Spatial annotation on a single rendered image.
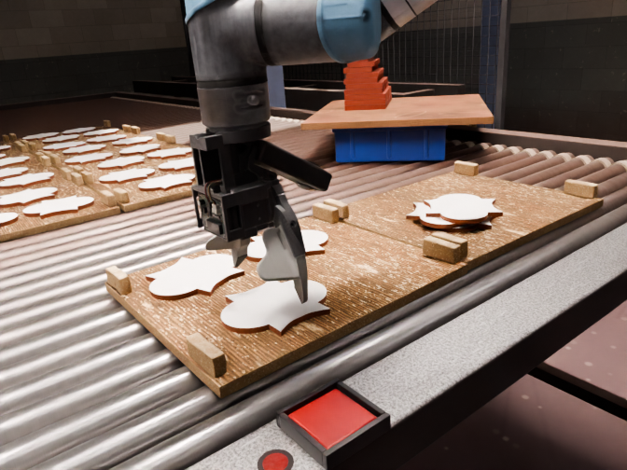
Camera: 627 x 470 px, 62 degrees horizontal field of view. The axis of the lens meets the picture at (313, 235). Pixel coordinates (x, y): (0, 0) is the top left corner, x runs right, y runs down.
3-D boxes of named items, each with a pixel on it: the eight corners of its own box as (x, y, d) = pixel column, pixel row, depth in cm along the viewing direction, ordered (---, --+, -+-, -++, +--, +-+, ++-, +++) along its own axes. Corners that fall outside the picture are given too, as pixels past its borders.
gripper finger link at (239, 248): (195, 260, 69) (205, 215, 63) (233, 246, 73) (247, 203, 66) (206, 278, 68) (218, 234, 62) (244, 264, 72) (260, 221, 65)
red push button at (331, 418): (379, 429, 48) (378, 416, 48) (328, 462, 45) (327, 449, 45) (336, 398, 53) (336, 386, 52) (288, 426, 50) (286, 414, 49)
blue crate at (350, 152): (444, 139, 169) (445, 107, 166) (447, 161, 141) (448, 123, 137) (349, 141, 176) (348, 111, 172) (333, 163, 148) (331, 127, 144)
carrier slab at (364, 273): (467, 273, 76) (468, 263, 76) (220, 400, 53) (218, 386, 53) (316, 221, 102) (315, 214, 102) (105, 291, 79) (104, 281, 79)
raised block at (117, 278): (133, 292, 74) (130, 275, 73) (120, 297, 73) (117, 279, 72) (118, 279, 79) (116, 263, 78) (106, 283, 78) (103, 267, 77)
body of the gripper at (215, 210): (197, 232, 62) (180, 130, 57) (257, 214, 67) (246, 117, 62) (230, 249, 56) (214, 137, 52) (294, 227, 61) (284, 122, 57)
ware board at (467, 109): (478, 99, 178) (478, 93, 177) (494, 123, 132) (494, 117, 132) (332, 105, 189) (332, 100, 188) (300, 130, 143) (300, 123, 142)
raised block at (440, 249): (461, 261, 77) (462, 244, 76) (453, 265, 76) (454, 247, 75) (429, 251, 81) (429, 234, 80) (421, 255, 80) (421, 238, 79)
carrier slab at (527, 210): (603, 206, 99) (604, 198, 99) (466, 271, 77) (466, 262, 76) (453, 177, 126) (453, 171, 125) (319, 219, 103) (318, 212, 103)
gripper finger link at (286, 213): (281, 267, 61) (250, 200, 62) (293, 262, 62) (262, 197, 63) (299, 254, 57) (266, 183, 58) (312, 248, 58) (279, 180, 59)
